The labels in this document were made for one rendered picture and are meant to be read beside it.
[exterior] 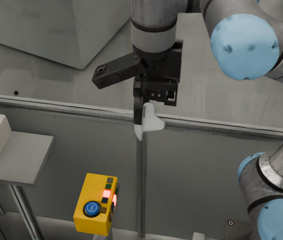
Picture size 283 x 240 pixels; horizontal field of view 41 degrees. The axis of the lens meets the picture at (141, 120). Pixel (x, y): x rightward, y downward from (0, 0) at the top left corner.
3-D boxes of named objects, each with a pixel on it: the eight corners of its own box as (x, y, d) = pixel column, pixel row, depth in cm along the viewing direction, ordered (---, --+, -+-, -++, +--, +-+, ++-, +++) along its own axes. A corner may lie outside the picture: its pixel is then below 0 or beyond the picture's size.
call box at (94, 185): (90, 190, 128) (86, 171, 120) (119, 194, 127) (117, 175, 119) (76, 234, 117) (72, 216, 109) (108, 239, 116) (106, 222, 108)
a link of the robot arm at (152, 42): (126, 30, 60) (135, 3, 65) (127, 54, 63) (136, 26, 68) (174, 35, 59) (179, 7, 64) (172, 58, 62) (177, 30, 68)
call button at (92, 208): (87, 203, 113) (86, 200, 112) (100, 205, 113) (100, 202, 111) (83, 215, 110) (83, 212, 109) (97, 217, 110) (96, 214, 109)
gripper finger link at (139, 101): (140, 128, 71) (143, 84, 67) (132, 127, 71) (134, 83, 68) (144, 117, 75) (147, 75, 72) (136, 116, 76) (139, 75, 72)
